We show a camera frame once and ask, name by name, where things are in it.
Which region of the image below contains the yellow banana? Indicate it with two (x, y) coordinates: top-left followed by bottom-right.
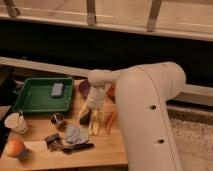
(88, 110), (103, 136)

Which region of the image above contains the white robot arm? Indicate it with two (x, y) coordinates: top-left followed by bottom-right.
(81, 62), (186, 171)

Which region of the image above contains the purple bowl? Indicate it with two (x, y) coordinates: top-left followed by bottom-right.
(78, 79), (90, 99)

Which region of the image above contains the orange bowl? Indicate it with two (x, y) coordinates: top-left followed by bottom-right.
(107, 84), (115, 99)

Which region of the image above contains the black rectangular block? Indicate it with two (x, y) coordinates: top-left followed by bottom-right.
(79, 112), (91, 125)

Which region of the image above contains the orange carrot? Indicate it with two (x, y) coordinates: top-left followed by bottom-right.
(106, 112), (117, 135)

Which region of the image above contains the grey crumpled cloth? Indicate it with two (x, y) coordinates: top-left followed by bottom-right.
(66, 125), (89, 144)

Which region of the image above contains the dark round can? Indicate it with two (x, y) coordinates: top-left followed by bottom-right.
(50, 113), (65, 129)

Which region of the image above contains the grey sponge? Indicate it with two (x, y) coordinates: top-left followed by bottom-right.
(51, 83), (64, 97)

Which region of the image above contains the green plastic tray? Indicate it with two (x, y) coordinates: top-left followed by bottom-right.
(12, 77), (74, 115)

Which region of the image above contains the small black clip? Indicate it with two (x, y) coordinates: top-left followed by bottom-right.
(45, 133), (60, 144)

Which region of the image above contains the white paper cup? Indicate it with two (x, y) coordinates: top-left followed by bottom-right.
(4, 112), (28, 134)

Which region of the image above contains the red yellow apple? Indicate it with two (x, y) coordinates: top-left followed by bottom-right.
(5, 139), (26, 158)

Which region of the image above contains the black handled tool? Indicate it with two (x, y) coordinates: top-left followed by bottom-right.
(62, 143), (94, 154)

